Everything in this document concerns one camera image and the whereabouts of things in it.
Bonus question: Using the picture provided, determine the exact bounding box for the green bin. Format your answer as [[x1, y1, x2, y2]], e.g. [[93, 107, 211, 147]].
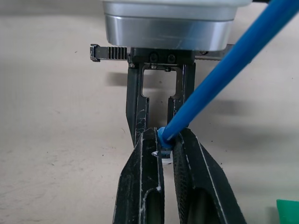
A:
[[276, 198, 299, 224]]

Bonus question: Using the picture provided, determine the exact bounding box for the blue cable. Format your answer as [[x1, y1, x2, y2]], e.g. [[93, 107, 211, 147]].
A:
[[156, 0, 299, 160]]

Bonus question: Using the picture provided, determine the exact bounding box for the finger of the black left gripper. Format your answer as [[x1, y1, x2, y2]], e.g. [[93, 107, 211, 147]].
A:
[[167, 63, 197, 126], [126, 65, 150, 147]]

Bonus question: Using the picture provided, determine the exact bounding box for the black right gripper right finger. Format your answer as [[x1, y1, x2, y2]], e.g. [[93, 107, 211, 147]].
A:
[[172, 127, 248, 224]]

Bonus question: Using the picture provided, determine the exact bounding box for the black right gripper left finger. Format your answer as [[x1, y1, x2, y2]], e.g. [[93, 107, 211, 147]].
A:
[[113, 127, 165, 224]]

